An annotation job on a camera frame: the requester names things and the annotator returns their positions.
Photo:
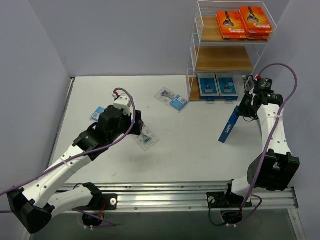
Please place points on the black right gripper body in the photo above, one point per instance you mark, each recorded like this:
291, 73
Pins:
244, 107

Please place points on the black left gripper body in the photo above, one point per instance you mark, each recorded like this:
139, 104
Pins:
137, 122

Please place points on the clear blister razor pack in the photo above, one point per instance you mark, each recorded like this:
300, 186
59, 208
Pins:
95, 116
146, 139
171, 99

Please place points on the Harry's box white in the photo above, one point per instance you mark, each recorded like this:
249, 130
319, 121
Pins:
229, 125

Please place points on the grey blue Harry's box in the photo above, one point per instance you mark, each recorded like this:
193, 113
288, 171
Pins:
207, 86

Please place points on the orange Gillette box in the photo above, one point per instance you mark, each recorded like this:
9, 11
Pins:
230, 25
257, 36
255, 21

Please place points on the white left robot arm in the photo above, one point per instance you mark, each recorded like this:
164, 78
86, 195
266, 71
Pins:
36, 202

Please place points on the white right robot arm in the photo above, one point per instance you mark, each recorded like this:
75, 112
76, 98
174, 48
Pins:
275, 167

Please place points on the clear blister razor pack top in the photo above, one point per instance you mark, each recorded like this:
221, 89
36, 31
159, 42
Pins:
171, 99

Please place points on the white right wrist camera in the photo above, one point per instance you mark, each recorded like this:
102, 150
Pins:
251, 84

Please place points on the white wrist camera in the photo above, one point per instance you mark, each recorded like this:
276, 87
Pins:
251, 84
122, 102

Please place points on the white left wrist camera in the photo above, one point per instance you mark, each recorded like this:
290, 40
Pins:
122, 102

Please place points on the white wire wooden shelf rack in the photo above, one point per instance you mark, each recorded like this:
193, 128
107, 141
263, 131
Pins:
210, 53

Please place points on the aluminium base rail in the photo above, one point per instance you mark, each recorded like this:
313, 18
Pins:
184, 196

